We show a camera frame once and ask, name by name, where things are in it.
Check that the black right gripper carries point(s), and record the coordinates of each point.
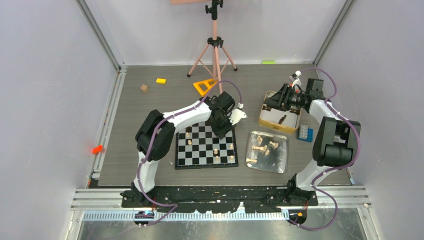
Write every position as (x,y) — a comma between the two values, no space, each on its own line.
(280,100)

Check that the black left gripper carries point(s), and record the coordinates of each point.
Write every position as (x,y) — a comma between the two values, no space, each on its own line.
(221,133)

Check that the yellow tin box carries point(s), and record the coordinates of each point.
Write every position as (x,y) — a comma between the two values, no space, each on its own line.
(269,118)

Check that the black white chess board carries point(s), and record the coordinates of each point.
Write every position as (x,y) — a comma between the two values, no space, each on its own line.
(197,147)

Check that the silver metal tray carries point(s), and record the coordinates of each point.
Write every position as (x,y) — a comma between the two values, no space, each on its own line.
(275,159)

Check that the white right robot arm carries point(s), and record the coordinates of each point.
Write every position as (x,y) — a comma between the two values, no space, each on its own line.
(337,142)

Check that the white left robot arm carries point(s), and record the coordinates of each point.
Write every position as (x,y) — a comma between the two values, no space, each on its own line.
(154,137)

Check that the dark piece in tin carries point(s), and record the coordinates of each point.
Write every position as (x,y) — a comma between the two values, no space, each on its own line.
(282,119)

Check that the green tape piece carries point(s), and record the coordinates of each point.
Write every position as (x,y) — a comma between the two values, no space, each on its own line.
(268,62)

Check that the light piece on tray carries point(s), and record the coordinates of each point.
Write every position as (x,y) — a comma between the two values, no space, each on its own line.
(260,148)

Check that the blue lego brick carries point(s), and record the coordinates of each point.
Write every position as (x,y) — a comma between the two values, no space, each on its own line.
(304,133)

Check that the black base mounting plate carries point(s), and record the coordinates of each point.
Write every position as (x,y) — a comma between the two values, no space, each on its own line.
(215,199)

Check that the small yellow block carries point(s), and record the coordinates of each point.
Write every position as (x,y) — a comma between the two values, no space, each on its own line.
(161,81)

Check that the small brown wooden cube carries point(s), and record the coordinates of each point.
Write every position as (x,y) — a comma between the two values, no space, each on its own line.
(144,88)

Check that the orange red clip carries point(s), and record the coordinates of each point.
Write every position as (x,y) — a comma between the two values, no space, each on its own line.
(96,150)

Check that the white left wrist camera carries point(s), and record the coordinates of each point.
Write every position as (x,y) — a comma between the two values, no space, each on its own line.
(237,114)

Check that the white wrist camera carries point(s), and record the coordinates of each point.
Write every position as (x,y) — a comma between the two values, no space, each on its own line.
(295,78)
(237,114)

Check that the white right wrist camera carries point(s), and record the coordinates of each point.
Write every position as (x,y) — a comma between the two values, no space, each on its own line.
(295,78)

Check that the yellow triangular frame block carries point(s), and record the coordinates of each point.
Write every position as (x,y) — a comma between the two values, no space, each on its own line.
(203,86)

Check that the pink camera tripod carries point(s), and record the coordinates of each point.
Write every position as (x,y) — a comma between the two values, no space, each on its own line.
(216,43)

